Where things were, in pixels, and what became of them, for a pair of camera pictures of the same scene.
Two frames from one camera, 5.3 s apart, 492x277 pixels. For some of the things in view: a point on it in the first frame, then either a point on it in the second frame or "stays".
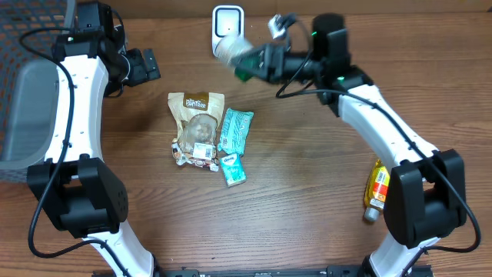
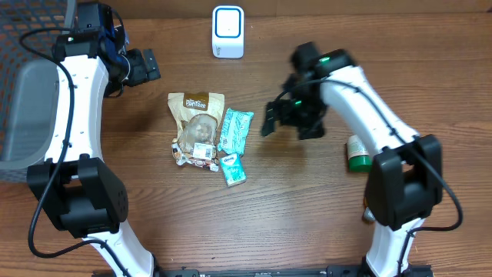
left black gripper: [143, 73] stays
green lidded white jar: [227, 40] to [358, 158]
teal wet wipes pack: [235, 131] stays
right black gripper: [264, 62] to [280, 113]
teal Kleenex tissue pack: [233, 169] stays
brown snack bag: [197, 115] stays
